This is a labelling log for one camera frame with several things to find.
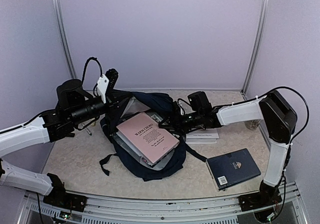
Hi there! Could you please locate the aluminium corner post left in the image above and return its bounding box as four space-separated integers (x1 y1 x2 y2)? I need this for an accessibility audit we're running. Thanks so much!
52 0 78 78

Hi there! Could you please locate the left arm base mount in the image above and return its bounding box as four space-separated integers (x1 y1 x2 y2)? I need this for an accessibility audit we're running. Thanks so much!
43 173 87 213

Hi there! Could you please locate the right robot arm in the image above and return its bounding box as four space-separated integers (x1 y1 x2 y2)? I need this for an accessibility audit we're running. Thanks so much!
159 89 298 206

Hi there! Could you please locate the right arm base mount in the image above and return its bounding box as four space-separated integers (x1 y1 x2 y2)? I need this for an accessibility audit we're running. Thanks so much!
238 178 283 212

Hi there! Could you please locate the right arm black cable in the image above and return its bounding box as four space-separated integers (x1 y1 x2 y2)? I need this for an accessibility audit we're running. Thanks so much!
262 85 310 145

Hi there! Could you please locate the aluminium front rail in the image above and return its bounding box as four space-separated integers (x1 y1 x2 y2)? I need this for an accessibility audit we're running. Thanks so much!
17 186 308 224

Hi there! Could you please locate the aluminium corner post right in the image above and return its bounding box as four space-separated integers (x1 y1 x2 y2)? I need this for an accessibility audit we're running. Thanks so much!
241 0 270 96

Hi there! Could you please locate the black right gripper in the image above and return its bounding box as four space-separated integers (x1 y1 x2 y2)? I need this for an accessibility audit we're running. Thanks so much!
158 110 203 135

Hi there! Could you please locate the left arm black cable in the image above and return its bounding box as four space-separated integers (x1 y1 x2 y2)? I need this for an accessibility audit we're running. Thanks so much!
79 56 105 81

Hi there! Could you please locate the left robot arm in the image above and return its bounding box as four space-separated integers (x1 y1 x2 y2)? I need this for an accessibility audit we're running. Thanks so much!
0 76 132 207

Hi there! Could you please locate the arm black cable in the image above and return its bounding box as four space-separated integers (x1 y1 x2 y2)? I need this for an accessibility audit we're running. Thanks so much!
262 85 310 145
79 56 105 81

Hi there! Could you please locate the floral ceramic mug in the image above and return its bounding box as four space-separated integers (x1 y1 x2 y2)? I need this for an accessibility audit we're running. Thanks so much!
244 120 261 131

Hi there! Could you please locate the white book with photo cover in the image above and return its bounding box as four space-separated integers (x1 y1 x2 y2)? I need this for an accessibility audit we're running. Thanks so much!
185 129 220 145

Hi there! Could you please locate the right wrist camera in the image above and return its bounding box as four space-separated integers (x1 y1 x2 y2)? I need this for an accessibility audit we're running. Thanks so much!
173 101 186 116

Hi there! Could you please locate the grey book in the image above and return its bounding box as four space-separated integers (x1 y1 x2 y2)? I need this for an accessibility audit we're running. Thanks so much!
112 110 179 171

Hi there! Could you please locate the aluminium corner post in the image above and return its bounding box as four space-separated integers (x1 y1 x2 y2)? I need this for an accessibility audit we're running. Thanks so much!
52 0 78 78
241 0 270 96

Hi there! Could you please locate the pink booklet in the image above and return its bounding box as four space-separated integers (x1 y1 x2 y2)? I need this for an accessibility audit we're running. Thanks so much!
116 112 179 166

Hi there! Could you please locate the navy blue student backpack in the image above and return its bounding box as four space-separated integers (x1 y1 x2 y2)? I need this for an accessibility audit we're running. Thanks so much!
100 90 206 182

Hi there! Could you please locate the dark blue notebook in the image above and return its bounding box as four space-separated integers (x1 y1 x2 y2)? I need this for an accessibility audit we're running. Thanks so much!
206 148 261 191

